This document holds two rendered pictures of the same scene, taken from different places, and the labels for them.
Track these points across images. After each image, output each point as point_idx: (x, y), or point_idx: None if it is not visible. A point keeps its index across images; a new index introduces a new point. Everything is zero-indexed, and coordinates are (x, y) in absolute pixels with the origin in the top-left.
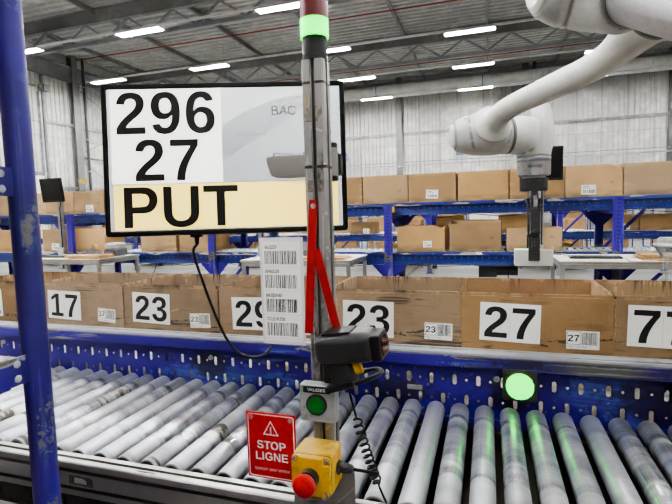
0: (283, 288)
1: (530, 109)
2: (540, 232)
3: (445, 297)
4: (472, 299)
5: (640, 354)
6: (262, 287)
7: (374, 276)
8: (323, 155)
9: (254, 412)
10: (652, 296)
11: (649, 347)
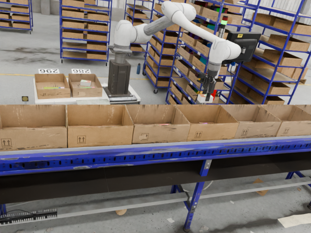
0: None
1: (208, 40)
2: (202, 86)
3: (223, 106)
4: (215, 107)
5: (164, 122)
6: (220, 69)
7: (274, 121)
8: None
9: (215, 89)
10: (164, 104)
11: (162, 119)
